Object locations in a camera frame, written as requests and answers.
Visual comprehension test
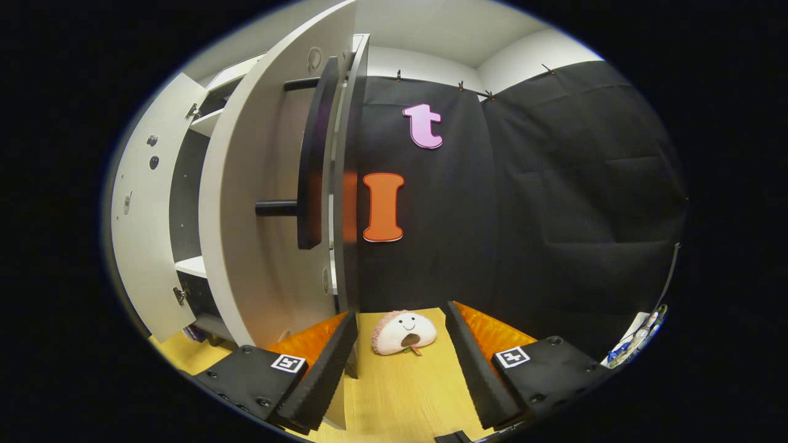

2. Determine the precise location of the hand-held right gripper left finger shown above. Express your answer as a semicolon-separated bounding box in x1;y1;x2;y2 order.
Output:
191;309;359;434

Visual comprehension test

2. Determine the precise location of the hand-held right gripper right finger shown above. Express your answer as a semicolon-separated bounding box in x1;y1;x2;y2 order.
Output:
444;300;613;431

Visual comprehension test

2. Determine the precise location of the white cabinet door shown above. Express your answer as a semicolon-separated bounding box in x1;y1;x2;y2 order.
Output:
198;0;358;430
111;73;210;343

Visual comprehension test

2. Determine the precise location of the pink smiling plush toy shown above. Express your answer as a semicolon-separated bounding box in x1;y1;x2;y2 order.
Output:
371;309;438;356

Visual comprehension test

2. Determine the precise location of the black backdrop cloth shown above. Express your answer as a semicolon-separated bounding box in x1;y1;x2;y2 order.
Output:
345;60;689;364

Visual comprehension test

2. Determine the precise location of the white cabinet body with shelves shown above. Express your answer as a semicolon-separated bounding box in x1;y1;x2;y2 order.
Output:
169;34;370;348

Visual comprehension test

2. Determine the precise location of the bundle of white blue cables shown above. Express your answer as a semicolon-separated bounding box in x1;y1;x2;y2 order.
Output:
600;305;669;370

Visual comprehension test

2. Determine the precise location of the black cabinet door handle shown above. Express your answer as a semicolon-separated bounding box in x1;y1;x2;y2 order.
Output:
255;57;340;250

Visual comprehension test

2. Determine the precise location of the thin grey cable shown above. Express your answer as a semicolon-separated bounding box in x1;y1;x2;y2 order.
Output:
667;242;682;309

